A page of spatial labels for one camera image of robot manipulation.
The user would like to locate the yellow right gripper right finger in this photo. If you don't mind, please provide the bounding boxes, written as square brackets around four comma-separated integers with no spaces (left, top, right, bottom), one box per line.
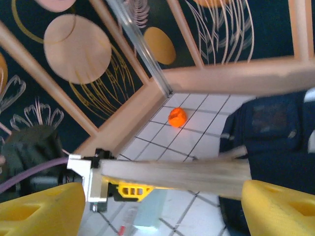
[241,179,315,236]

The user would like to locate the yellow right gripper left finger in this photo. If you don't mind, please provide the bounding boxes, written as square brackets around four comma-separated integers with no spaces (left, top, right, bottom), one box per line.
[0,182,86,236]

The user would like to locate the clear plastic pencil case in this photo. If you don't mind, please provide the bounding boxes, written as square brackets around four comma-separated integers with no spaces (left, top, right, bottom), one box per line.
[118,206,141,236]

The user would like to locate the navy blue backpack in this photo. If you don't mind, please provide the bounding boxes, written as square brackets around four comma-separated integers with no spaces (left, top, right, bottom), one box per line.
[219,88,315,236]

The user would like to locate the orange crumpled ball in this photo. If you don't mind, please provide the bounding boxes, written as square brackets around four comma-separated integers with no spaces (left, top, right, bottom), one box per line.
[168,107,187,128]

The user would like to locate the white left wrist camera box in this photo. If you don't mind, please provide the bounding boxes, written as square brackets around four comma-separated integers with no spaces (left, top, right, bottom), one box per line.
[66,153,109,213]

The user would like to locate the aluminium corner post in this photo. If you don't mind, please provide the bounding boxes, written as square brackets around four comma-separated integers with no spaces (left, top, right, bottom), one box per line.
[105,0,173,96]

